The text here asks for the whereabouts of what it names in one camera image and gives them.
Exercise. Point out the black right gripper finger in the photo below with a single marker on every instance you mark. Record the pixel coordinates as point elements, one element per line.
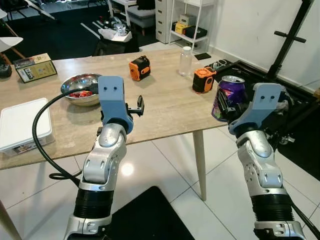
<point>225,107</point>

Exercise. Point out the purple drink can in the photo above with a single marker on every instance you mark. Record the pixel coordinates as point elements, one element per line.
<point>231,87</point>

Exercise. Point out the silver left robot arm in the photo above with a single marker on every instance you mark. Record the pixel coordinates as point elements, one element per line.
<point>102,165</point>

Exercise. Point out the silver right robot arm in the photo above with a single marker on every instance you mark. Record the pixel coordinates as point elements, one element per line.
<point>260,170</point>

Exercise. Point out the light wooden table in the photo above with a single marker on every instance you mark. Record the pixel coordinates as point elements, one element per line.
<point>165,105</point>

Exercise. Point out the orange black fan tool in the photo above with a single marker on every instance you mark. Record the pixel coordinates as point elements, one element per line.
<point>204,81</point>

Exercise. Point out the orange black battery pack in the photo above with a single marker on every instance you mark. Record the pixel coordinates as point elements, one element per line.
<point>140,69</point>

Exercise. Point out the small black floor pad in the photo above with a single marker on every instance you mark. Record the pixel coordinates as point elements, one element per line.
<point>202,56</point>

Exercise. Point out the clear bottle white cap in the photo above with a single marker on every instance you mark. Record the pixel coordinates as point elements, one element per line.
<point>185,62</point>

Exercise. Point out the metal bowl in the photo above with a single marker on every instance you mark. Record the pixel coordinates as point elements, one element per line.
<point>75,85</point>

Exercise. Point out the black fabric bin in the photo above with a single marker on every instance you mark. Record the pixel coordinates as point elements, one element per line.
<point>117,47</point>

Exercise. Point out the white plastic bag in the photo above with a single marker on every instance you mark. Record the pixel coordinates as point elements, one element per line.
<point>115,35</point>

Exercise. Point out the white shelf rack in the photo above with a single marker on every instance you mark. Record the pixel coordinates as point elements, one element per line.
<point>189,41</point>

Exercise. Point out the black floor mat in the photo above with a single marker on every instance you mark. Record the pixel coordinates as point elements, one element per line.
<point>302,157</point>
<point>150,220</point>

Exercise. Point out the flat black case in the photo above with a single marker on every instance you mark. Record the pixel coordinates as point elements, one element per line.
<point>197,34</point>

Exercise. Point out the yellow box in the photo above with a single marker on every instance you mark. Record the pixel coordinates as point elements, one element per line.
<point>181,28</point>

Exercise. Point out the white drawer cabinet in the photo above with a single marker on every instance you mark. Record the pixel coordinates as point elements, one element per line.
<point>162,20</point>

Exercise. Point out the grey upholstered stool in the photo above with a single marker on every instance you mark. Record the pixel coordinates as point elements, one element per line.
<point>141,16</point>

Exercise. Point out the beige box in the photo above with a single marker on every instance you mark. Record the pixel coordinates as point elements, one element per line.
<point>187,20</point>

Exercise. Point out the large dark carpet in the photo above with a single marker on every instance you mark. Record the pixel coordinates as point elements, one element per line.
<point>65,35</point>

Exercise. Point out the printed cardboard box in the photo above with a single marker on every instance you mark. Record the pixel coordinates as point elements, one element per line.
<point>36,69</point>

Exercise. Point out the flat white box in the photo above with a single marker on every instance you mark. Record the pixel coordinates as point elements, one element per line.
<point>25,125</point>

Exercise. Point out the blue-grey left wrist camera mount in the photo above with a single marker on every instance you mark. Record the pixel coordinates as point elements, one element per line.
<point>112,97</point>

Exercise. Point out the black metal stand frame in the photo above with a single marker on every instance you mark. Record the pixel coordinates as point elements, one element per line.
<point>292,37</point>

